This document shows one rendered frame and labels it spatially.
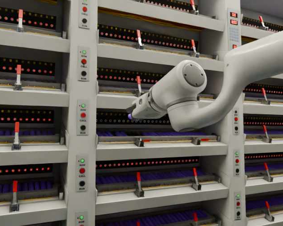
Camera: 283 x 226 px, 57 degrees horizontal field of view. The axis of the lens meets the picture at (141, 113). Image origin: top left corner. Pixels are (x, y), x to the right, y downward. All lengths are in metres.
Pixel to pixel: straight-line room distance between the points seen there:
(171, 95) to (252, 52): 0.20
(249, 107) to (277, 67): 0.73
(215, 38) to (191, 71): 0.77
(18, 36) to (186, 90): 0.59
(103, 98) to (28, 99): 0.25
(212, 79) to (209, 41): 0.20
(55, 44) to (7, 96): 0.23
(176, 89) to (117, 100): 0.41
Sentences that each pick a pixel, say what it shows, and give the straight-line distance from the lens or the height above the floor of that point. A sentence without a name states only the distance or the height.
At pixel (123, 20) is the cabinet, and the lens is 1.29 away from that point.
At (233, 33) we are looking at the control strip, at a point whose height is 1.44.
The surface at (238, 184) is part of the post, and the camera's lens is 1.30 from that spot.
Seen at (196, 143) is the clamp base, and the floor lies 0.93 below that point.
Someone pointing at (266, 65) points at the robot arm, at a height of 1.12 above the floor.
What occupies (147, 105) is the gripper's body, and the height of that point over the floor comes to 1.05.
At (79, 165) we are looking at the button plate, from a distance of 0.93.
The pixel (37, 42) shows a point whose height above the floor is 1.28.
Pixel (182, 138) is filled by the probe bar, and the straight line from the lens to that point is 1.15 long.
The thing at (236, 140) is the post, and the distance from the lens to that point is 1.28.
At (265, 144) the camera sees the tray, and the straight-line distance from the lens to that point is 1.41.
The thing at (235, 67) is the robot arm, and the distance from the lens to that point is 0.61.
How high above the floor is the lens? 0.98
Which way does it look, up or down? 4 degrees up
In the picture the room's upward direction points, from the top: straight up
